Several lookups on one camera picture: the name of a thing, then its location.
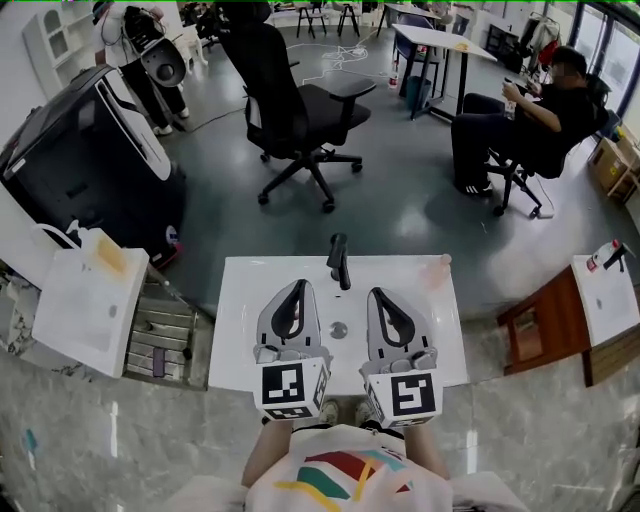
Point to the white washbasin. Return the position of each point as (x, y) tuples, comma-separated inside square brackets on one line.
[(85, 310), (610, 305)]

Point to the person's shoe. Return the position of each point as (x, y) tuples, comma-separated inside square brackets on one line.
[(364, 412), (329, 412)]

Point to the white spray bottle red label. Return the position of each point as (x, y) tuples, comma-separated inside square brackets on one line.
[(605, 255)]

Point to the person's left shoe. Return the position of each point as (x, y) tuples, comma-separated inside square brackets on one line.
[(329, 412)]

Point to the black office chair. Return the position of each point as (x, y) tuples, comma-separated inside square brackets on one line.
[(575, 160), (285, 100)]

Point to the person's white printed shirt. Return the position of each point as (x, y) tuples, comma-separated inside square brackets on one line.
[(350, 475)]

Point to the metal sink drain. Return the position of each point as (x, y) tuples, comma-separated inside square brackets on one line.
[(339, 330)]

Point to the cardboard box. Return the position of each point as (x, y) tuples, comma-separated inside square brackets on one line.
[(612, 162)]

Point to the person's right shoe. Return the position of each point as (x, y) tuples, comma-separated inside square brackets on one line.
[(364, 412)]

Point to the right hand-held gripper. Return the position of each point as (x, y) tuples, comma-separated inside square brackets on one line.
[(412, 395)]

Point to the white tilted table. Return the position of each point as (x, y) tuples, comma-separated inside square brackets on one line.
[(440, 42)]

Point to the person's right forearm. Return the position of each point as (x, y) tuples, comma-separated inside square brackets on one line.
[(427, 450)]

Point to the small bottle red label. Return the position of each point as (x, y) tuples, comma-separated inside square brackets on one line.
[(394, 77)]

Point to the brown wooden cabinet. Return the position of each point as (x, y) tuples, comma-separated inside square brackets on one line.
[(550, 320)]

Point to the black faucet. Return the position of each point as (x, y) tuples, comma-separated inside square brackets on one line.
[(340, 260)]

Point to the person's left forearm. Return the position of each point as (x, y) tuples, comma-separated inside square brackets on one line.
[(265, 452)]

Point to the black folding chair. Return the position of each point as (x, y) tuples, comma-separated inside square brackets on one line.
[(348, 19), (311, 20)]

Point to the black and white machine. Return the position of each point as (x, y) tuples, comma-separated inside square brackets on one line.
[(85, 165)]

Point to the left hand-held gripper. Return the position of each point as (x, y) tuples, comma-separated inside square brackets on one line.
[(290, 382)]

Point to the yellow liquid pump bottle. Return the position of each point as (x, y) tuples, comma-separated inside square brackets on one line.
[(105, 247)]

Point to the coat rack with clothes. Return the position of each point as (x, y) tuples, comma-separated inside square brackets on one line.
[(540, 37)]

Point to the purple phone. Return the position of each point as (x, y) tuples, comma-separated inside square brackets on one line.
[(159, 362)]

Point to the metal slatted rack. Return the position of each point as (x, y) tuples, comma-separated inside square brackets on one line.
[(160, 325)]

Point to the clear pinkish bottle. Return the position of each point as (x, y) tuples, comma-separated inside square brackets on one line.
[(442, 270)]

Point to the white arched shelf cabinet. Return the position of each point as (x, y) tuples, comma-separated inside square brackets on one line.
[(55, 40)]

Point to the teal waste bin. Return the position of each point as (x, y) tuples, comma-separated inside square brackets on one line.
[(417, 92)]

